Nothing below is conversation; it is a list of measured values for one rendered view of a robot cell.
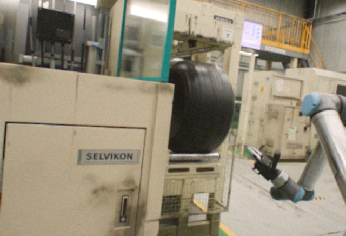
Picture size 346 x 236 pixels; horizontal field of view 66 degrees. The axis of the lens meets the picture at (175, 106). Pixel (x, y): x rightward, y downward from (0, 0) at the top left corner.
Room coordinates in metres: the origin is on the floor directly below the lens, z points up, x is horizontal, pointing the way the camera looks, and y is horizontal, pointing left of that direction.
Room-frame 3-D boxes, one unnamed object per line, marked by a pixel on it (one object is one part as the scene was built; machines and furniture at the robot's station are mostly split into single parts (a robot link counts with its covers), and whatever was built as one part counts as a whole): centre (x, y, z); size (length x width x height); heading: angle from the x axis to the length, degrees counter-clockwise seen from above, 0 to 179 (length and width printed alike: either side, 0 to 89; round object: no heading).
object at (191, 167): (1.48, -0.12, 0.83); 0.36 x 0.09 x 0.06; 115
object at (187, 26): (1.93, -0.05, 1.71); 0.61 x 0.25 x 0.15; 115
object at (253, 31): (5.55, -1.36, 2.60); 0.60 x 0.05 x 0.55; 114
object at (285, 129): (6.06, -2.60, 0.62); 0.91 x 0.58 x 1.25; 114
